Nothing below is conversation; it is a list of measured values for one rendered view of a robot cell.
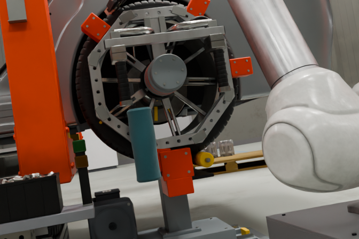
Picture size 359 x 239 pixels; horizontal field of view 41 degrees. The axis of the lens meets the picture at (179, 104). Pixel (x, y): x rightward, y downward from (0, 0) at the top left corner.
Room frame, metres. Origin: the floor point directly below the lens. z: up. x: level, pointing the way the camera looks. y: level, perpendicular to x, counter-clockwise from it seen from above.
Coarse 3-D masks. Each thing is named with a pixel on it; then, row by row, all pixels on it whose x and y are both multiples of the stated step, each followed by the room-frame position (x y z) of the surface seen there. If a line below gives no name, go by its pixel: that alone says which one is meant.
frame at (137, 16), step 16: (128, 16) 1.78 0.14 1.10; (144, 16) 1.79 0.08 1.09; (176, 16) 1.83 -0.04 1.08; (192, 16) 1.83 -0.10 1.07; (96, 48) 1.76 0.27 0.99; (224, 48) 1.85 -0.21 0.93; (96, 64) 1.75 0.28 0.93; (96, 96) 1.75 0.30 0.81; (224, 96) 1.84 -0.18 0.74; (96, 112) 1.75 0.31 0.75; (208, 112) 1.88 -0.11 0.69; (112, 128) 1.77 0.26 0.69; (128, 128) 1.77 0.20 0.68; (208, 128) 1.83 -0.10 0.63; (160, 144) 1.79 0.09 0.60; (176, 144) 1.80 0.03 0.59
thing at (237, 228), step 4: (236, 228) 2.14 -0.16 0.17; (240, 228) 2.08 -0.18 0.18; (244, 228) 2.06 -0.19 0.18; (236, 232) 2.12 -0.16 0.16; (240, 232) 2.12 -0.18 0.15; (244, 232) 2.03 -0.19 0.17; (248, 232) 2.02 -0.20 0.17; (240, 236) 1.93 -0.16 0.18; (244, 236) 1.94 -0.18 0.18; (248, 236) 1.94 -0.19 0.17; (252, 236) 1.94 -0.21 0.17
